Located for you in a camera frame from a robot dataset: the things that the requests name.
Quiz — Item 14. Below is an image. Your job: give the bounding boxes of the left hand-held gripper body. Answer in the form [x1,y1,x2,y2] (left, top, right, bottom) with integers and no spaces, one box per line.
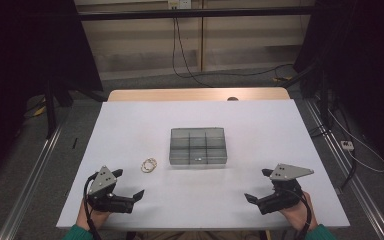
[86,165,136,214]

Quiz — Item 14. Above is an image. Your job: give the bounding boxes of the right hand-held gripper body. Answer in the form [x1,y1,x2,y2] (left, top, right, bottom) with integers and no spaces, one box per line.
[257,163,315,216]

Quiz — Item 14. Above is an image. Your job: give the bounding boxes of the clear plastic compartment box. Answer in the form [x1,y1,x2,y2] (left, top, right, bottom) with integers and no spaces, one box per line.
[169,126,228,167]

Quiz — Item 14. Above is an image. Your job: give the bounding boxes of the person's right hand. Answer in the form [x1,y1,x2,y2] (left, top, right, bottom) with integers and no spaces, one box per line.
[278,192,319,232]

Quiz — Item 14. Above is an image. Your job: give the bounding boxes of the person's left hand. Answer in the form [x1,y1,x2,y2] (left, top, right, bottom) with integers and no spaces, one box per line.
[76,198,111,231]

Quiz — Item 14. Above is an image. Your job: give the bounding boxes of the white table cover sheet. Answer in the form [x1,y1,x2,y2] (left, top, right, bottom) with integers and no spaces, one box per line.
[55,98,351,231]

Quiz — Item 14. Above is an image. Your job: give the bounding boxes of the black metal stand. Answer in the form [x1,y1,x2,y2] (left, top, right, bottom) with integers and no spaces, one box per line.
[281,61,334,129]
[44,78,108,139]

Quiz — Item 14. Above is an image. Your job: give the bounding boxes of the wooden table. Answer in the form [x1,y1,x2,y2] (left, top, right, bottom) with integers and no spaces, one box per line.
[107,87,291,103]

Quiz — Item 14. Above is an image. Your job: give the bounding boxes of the black curtain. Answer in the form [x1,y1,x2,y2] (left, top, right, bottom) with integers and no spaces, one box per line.
[293,0,384,181]
[0,0,104,191]

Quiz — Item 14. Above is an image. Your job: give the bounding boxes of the black horizontal bar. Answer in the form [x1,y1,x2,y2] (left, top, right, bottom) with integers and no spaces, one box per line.
[78,5,316,22]

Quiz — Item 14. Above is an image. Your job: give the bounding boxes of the right hand-held gripper black cable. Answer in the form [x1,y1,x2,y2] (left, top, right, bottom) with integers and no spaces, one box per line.
[288,188,314,240]

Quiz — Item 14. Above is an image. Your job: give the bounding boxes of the hand-held gripper black cable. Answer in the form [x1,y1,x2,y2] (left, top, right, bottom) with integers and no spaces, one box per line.
[288,188,314,240]
[83,171,103,240]

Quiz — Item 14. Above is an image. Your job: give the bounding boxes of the left hand-held gripper black cable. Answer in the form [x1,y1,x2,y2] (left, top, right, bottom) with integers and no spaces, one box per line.
[83,171,103,240]

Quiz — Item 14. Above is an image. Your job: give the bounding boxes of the metal floor rail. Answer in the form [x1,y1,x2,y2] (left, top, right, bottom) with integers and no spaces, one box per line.
[304,99,384,240]
[0,123,64,240]

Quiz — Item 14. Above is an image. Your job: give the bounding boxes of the black floor cable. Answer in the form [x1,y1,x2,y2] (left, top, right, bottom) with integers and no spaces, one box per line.
[341,109,359,191]

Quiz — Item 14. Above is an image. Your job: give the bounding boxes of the white floor cable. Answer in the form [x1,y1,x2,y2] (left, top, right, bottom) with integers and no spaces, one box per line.
[328,109,384,174]

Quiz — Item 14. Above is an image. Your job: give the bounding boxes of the black wall cable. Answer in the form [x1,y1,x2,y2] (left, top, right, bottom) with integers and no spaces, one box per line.
[171,8,294,80]
[175,16,214,89]

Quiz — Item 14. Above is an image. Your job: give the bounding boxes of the white wall outlet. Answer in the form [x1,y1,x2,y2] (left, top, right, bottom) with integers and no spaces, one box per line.
[167,0,193,10]

